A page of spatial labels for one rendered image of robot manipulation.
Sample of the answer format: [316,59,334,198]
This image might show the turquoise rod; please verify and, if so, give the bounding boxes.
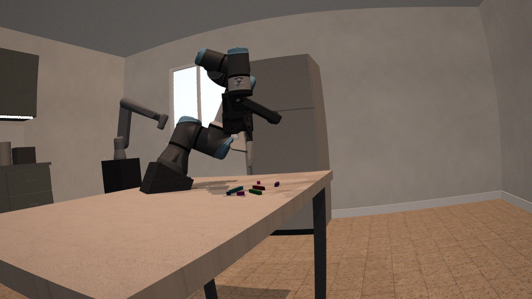
[229,186,243,194]

